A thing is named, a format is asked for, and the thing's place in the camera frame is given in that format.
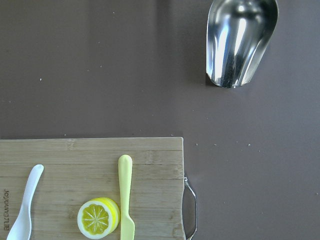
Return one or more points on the white plastic spoon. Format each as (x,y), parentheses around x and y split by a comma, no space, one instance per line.
(22,227)

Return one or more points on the yellow plastic knife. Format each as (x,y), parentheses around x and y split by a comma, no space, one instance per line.
(127,225)

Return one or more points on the bamboo cutting board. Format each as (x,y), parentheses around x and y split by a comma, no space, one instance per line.
(77,170)

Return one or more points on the yellow lemon half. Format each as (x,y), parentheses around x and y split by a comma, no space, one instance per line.
(98,218)

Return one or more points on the steel scoop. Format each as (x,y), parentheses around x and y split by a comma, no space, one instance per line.
(237,35)

